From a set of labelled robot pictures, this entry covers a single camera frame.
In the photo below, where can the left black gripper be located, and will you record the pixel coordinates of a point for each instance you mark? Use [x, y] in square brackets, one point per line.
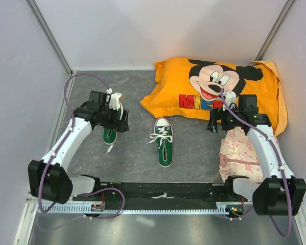
[121, 126]

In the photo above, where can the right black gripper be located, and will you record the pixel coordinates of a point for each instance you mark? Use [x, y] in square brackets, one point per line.
[215, 115]

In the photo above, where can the green sneaker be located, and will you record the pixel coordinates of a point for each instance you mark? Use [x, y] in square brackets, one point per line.
[110, 136]
[165, 157]

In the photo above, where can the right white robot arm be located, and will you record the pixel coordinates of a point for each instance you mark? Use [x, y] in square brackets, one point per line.
[280, 193]

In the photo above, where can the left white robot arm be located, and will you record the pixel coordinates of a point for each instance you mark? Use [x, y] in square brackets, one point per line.
[48, 176]

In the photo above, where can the pink patterned cloth bag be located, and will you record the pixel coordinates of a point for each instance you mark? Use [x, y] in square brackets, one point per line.
[238, 157]

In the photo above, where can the orange Mickey Mouse pillow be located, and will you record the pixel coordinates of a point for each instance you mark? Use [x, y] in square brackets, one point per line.
[191, 88]

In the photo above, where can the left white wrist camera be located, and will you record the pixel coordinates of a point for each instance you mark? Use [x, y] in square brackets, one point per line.
[113, 99]

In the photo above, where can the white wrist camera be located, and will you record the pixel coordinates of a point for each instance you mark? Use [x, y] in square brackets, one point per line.
[228, 98]
[113, 99]

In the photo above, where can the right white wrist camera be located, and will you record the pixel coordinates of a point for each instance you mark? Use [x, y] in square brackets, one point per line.
[228, 98]

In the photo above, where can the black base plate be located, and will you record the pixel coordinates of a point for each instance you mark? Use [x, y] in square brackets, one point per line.
[163, 195]

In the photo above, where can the right aluminium corner post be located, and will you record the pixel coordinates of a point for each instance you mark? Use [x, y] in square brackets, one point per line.
[275, 28]

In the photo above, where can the aluminium corner post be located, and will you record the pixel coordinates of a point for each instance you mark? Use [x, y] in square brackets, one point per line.
[275, 28]
[33, 6]

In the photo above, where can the white slotted cable duct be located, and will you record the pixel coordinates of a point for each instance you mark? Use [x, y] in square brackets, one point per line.
[94, 209]

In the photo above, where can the left aluminium corner post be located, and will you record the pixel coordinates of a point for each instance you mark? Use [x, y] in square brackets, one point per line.
[33, 6]

